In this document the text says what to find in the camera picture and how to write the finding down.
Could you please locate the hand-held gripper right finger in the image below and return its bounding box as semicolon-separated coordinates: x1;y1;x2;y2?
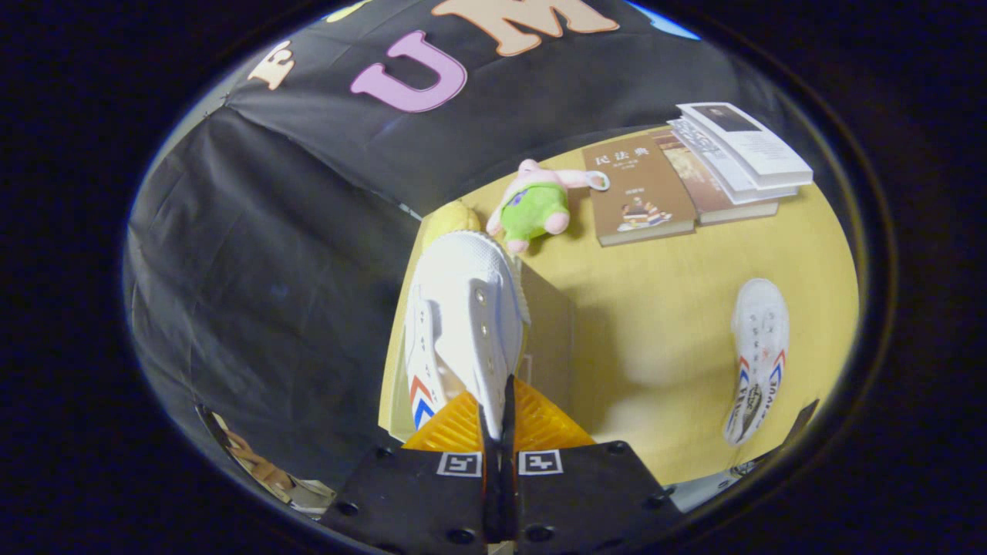
501;375;683;555

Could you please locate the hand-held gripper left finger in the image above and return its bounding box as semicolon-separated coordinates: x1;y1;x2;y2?
320;375;502;555

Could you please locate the brown cardboard storage box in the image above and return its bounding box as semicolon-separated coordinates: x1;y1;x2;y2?
378;220;576;444

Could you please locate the white canvas shoe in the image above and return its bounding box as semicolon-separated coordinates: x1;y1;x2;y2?
723;277;790;446
403;230;531;444

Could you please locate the black backdrop cloth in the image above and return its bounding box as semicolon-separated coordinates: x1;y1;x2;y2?
123;0;780;494

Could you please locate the yellow plush toy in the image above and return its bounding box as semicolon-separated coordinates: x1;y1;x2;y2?
423;200;483;249

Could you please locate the pink and green plush toy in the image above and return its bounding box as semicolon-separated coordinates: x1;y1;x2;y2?
486;159;610;255

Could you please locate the brown book with picture cover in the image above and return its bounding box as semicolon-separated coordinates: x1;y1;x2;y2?
581;136;699;247

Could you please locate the brown book with beige cover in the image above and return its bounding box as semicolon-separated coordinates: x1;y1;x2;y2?
652;127;780;226

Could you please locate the white book with patterned cover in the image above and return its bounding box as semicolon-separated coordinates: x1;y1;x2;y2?
667;116;799;205

